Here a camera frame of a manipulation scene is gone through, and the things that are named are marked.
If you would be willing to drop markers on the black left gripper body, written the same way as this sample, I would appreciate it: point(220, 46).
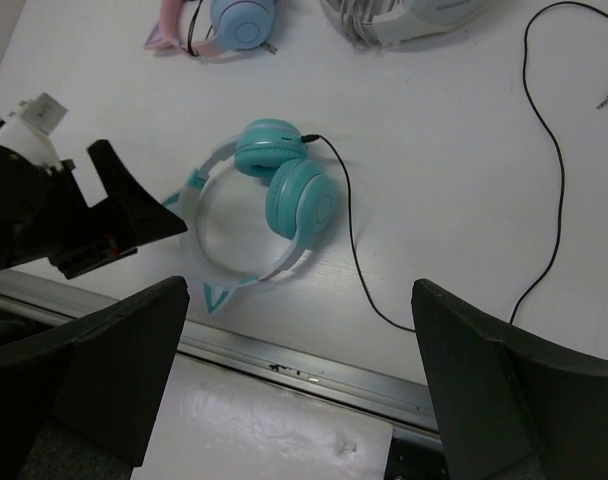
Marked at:
point(43, 215)

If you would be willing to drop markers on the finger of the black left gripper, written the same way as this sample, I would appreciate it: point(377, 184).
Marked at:
point(128, 216)

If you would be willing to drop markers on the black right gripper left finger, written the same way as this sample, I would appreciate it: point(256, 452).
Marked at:
point(80, 400)

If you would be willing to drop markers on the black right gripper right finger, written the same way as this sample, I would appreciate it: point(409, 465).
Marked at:
point(509, 404)

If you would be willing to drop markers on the teal cat-ear headphones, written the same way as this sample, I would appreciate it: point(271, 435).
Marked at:
point(300, 200)

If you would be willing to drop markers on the pink blue cat-ear headphones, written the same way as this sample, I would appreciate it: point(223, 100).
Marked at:
point(236, 25)

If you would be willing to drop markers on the grey white headphones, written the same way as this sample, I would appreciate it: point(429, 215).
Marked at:
point(385, 23)

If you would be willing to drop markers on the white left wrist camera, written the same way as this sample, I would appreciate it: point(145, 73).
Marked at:
point(27, 131)

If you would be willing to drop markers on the aluminium rail at table front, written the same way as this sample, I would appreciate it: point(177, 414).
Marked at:
point(406, 404)

